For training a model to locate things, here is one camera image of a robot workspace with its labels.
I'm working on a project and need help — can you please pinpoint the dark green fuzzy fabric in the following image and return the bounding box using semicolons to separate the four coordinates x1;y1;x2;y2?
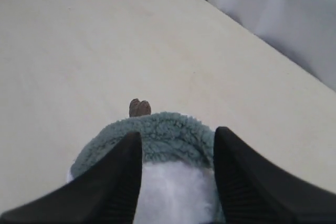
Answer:
68;111;226;224

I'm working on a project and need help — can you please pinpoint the white plush snowman toy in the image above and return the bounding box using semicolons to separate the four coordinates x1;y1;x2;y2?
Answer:
65;98;218;224

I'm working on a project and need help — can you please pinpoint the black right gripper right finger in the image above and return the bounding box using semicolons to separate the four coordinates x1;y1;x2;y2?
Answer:
213;127;335;223

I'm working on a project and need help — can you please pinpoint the white curtain backdrop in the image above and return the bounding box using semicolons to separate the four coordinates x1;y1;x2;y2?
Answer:
206;0;335;89

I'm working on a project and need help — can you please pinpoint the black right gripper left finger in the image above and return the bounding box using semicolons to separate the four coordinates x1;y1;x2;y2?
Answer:
1;132;143;223

